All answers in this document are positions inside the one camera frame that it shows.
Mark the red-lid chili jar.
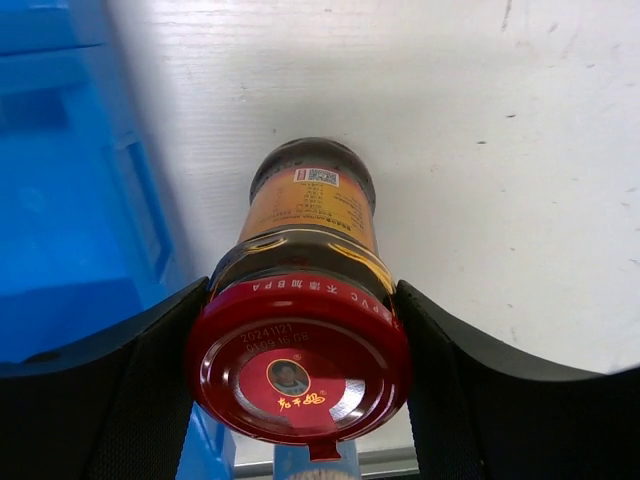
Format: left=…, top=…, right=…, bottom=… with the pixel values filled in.
left=185, top=137, right=412, bottom=462

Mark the aluminium table edge rail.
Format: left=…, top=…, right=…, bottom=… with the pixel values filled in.
left=234, top=447, right=419, bottom=479

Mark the blue three-compartment plastic bin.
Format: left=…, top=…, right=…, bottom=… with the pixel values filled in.
left=1, top=1, right=235, bottom=479

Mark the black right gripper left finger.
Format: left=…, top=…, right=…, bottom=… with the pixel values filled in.
left=1, top=278, right=208, bottom=479

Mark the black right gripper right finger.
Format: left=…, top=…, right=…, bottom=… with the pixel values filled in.
left=395, top=281, right=639, bottom=479

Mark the blue-label seasoning bottle right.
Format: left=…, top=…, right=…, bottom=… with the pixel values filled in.
left=273, top=441, right=362, bottom=480

